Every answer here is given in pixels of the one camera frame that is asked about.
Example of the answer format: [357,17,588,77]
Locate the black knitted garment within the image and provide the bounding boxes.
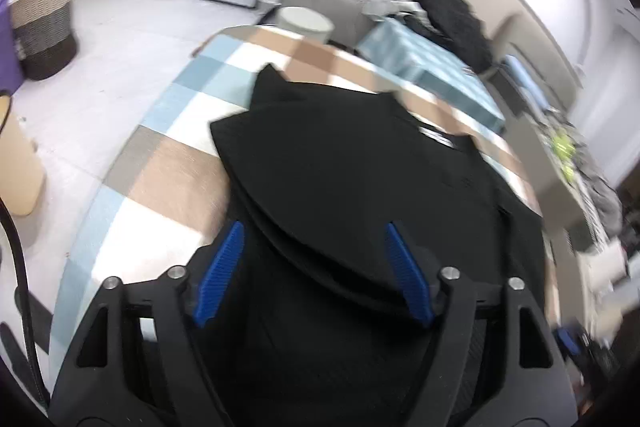
[198,67,546,426]

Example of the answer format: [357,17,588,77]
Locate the grey crumpled clothes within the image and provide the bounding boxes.
[574,144,623,239]

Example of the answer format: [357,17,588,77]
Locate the black clothes pile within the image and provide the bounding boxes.
[404,0,494,75]

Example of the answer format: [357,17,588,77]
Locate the checkered tablecloth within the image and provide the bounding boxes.
[49,26,537,371]

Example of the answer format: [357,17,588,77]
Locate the beige wooden stool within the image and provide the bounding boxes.
[0,92,46,217]

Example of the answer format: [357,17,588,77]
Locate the yellow-green item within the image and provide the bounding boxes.
[551,130,575,183]

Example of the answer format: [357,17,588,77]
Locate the light blue folded cloth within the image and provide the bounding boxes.
[503,54,551,112]

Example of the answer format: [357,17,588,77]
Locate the purple bag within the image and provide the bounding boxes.
[0,0,24,94]

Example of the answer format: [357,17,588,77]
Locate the teal plaid cloth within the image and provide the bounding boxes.
[356,18,504,133]

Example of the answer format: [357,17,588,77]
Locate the woven laundry basket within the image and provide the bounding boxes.
[10,0,78,81]

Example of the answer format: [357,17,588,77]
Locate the white round bin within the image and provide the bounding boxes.
[277,6,334,43]

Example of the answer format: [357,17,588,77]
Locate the black cable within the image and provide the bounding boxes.
[0,196,51,413]

